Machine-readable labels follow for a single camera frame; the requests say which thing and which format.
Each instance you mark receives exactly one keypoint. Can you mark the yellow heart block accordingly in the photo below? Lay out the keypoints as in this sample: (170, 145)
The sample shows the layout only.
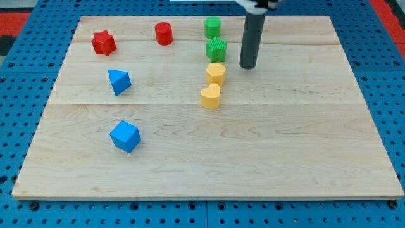
(210, 96)

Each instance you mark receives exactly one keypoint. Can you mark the yellow hexagon block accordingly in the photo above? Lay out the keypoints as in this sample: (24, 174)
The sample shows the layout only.
(216, 73)

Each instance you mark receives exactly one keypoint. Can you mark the green star block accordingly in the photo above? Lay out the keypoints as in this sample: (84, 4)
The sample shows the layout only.
(216, 49)

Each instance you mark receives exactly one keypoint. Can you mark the light wooden board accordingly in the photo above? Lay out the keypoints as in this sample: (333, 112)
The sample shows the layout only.
(295, 127)

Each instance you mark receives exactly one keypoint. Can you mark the blue cube block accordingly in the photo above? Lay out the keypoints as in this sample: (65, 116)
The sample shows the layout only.
(125, 136)

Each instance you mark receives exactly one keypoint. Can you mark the blue triangle block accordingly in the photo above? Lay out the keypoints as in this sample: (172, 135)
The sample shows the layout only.
(120, 81)

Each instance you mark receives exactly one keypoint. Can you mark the green cylinder block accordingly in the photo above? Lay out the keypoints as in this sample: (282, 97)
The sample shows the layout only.
(212, 27)

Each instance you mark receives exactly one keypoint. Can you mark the red cylinder block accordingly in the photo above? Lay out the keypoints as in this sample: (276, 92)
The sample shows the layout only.
(163, 31)

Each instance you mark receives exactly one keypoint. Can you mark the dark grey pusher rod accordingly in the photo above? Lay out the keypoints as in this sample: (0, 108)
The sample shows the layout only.
(253, 29)

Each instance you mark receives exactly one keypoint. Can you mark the red star block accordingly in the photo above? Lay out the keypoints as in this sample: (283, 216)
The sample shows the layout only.
(103, 43)

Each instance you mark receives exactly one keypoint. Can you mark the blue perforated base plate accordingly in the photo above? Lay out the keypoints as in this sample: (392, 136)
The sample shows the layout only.
(31, 67)

